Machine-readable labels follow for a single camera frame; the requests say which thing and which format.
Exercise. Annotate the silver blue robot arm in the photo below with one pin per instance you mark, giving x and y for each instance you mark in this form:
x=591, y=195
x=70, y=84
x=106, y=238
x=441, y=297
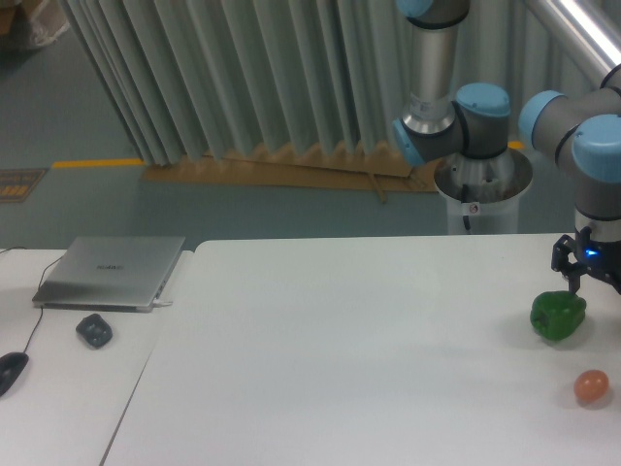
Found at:
x=465, y=132

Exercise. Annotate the pale green curtain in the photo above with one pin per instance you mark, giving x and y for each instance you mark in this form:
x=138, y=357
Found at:
x=191, y=77

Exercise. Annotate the brown cardboard sheet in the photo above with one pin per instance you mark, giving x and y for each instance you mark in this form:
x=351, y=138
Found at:
x=381, y=171

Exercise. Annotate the black computer mouse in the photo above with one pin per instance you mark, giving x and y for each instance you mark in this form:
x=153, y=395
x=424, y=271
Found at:
x=12, y=365

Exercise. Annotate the black small controller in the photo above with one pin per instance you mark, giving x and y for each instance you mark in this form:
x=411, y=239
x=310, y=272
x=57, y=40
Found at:
x=95, y=331

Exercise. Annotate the silver closed laptop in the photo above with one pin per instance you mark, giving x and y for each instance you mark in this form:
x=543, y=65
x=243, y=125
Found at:
x=110, y=273

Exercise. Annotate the green bell pepper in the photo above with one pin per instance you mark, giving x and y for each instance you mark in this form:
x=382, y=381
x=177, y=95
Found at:
x=555, y=315

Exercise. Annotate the brown egg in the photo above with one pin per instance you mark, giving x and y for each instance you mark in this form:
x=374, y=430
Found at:
x=591, y=386

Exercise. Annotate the clear plastic bag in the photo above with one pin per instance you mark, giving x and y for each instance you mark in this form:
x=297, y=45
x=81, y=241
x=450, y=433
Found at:
x=39, y=24

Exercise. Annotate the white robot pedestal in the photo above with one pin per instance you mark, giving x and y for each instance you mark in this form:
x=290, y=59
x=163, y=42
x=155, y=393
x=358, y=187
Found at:
x=482, y=196

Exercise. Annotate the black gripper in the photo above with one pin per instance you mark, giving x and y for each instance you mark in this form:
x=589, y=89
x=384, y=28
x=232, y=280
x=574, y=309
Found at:
x=600, y=260

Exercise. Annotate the white usb plug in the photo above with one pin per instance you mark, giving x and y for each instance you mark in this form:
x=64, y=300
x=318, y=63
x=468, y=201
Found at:
x=160, y=304

